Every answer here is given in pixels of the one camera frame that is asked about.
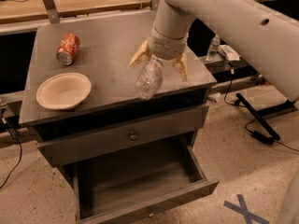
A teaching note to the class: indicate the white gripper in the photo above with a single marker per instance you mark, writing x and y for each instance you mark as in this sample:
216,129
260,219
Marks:
165,48

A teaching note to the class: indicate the clear plastic water bottle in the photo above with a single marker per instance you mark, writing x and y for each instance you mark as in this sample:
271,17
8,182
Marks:
150,78

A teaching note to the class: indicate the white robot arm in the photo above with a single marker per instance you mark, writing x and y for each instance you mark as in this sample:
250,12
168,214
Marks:
259,183

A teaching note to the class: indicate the small background water bottle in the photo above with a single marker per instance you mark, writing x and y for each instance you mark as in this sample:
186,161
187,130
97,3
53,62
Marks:
213,48

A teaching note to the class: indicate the round drawer knob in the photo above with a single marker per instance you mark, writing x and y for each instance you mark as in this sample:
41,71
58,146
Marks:
133,136

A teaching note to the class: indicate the grey wooden drawer cabinet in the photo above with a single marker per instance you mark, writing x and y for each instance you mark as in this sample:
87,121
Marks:
106,48

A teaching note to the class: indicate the open middle grey drawer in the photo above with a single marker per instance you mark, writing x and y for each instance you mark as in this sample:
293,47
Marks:
138,182

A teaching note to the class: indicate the closed upper grey drawer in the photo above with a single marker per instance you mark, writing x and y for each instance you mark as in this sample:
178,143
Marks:
90,144

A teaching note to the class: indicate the orange soda can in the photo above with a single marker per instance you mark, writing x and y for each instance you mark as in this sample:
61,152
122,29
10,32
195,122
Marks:
68,49

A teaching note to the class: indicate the black bar on floor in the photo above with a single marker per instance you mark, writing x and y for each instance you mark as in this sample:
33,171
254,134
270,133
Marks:
255,114

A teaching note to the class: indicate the beige paper bowl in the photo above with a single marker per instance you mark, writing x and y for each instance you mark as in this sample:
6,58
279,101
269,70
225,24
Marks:
64,91

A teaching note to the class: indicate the white packet on rail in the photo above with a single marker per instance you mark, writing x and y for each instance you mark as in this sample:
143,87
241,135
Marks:
229,53

